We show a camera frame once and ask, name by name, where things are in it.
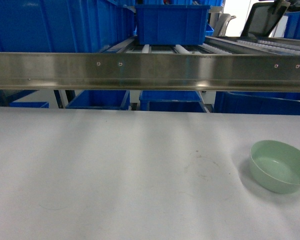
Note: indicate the green bowl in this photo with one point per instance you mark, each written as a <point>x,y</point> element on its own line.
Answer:
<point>275,166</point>

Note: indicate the blue bin below middle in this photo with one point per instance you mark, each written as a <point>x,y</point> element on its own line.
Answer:
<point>171,101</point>

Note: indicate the blue bin below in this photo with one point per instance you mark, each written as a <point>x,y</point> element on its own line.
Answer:
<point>171,101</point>
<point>101,100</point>
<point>265,103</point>

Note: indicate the blue bin below left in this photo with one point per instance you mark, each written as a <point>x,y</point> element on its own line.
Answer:
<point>101,100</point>

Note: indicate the blue bin below right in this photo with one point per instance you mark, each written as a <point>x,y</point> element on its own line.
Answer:
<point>265,103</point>

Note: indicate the blue bin on rollers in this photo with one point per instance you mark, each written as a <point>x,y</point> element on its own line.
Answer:
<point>168,25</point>

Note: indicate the white roller conveyor track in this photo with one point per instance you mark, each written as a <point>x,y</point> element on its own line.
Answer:
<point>221,45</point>

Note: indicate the black office chair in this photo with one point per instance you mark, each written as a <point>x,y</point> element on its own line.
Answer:
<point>263,17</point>

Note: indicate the large blue bin left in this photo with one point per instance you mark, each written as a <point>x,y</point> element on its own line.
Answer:
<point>63,26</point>

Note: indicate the blue bin far right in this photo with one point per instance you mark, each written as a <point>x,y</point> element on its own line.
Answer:
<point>292,28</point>

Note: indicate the stainless steel shelf rail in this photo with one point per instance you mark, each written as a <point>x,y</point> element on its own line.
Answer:
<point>149,71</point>

